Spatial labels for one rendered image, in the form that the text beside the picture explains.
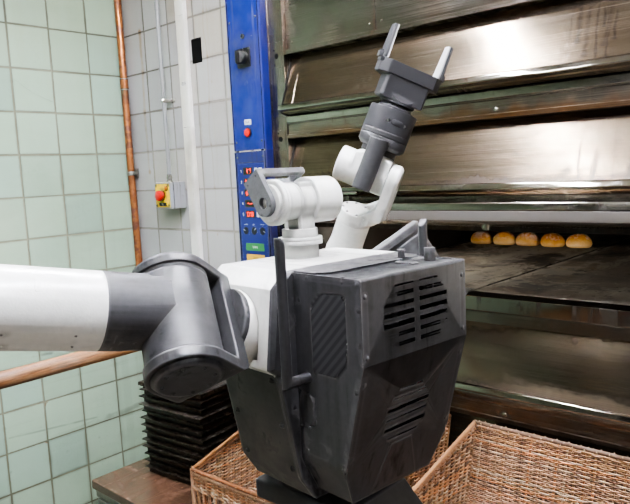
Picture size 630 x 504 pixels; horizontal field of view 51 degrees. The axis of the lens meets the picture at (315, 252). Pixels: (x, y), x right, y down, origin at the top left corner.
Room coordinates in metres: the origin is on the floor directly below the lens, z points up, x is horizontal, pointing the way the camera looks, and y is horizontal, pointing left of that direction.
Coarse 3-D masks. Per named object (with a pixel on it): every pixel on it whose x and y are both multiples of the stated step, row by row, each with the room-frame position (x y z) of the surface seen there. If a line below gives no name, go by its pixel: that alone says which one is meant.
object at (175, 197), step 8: (160, 184) 2.50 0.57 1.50; (168, 184) 2.47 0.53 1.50; (176, 184) 2.49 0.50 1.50; (184, 184) 2.52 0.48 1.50; (168, 192) 2.47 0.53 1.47; (176, 192) 2.49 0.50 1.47; (184, 192) 2.51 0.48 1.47; (168, 200) 2.48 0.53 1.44; (176, 200) 2.48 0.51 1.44; (184, 200) 2.51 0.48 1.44; (160, 208) 2.52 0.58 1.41; (168, 208) 2.48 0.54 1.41
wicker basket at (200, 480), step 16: (448, 432) 1.72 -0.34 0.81; (224, 448) 1.82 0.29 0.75; (240, 448) 1.87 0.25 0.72; (208, 464) 1.78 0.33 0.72; (224, 464) 1.82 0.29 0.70; (240, 464) 1.87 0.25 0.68; (432, 464) 1.66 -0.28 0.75; (192, 480) 1.73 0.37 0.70; (208, 480) 1.69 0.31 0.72; (224, 480) 1.65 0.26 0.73; (240, 480) 1.87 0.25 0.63; (416, 480) 1.60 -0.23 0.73; (192, 496) 1.74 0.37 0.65; (208, 496) 1.70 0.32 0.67; (224, 496) 1.65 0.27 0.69; (240, 496) 1.61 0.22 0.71; (256, 496) 1.57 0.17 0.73
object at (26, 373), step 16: (80, 352) 1.21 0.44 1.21; (96, 352) 1.22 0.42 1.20; (112, 352) 1.25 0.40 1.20; (128, 352) 1.28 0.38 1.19; (16, 368) 1.12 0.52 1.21; (32, 368) 1.13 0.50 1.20; (48, 368) 1.15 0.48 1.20; (64, 368) 1.17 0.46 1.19; (0, 384) 1.09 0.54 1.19; (16, 384) 1.11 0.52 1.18
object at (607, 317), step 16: (480, 304) 1.70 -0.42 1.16; (496, 304) 1.67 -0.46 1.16; (512, 304) 1.64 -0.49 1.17; (528, 304) 1.61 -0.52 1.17; (544, 304) 1.58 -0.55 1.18; (560, 304) 1.55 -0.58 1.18; (576, 304) 1.54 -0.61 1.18; (592, 304) 1.53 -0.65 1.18; (608, 304) 1.53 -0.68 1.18; (576, 320) 1.53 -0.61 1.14; (592, 320) 1.50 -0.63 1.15; (608, 320) 1.48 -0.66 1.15; (624, 320) 1.46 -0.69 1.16
